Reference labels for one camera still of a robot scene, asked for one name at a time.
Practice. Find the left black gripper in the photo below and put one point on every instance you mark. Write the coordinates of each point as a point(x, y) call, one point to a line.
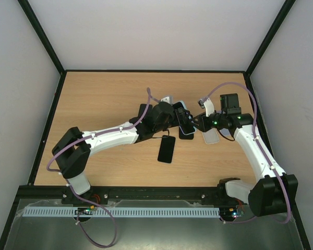
point(180, 117)

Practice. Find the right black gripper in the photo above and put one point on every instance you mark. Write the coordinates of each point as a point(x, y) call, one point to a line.
point(203, 123)

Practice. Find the beige phone case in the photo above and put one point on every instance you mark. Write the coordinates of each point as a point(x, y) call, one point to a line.
point(211, 137)

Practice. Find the black phone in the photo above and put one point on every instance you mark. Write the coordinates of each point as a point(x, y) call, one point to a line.
point(166, 150)

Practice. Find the black phone case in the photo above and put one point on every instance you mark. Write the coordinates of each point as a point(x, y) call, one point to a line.
point(182, 136)

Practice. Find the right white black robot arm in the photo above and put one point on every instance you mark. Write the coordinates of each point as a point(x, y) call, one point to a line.
point(242, 128)

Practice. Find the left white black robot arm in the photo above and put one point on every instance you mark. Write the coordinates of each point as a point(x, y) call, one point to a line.
point(73, 150)

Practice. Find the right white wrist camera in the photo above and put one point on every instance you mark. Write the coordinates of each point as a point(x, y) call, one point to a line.
point(206, 104)

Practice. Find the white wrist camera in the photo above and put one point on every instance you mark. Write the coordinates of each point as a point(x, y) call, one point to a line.
point(206, 104)
point(167, 99)

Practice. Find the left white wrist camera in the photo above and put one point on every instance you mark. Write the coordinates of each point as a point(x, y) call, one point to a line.
point(167, 99)

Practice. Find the black mounting rail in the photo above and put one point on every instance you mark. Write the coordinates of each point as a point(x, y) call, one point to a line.
point(159, 194)

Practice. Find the black aluminium frame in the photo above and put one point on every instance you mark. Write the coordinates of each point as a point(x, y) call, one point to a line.
point(169, 35)

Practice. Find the light blue slotted cable duct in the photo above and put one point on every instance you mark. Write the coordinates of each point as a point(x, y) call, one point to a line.
point(123, 212)

